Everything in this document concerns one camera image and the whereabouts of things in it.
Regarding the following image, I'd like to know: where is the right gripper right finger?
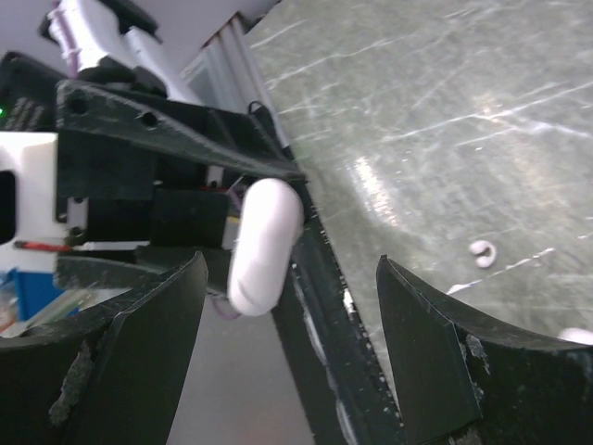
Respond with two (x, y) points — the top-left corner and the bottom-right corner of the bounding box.
(376, 257), (592, 444)

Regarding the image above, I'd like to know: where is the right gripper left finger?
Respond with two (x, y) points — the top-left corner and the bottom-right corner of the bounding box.
(1, 252), (208, 444)

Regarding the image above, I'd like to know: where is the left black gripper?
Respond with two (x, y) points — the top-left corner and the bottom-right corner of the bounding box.
(53, 80), (305, 289)

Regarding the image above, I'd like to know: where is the white oval earbud case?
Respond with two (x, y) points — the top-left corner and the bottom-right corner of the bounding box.
(227, 178), (304, 316)

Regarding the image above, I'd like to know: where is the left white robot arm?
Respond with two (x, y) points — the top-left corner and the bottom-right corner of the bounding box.
(41, 1), (305, 299)

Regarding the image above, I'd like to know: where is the white square charging case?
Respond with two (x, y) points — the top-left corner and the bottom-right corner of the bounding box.
(558, 327), (593, 345)

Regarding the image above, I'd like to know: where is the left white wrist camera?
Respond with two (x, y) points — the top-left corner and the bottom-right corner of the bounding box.
(1, 132), (67, 273)

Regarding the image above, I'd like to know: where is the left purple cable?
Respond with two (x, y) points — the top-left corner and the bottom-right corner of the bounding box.
(48, 0), (82, 78)

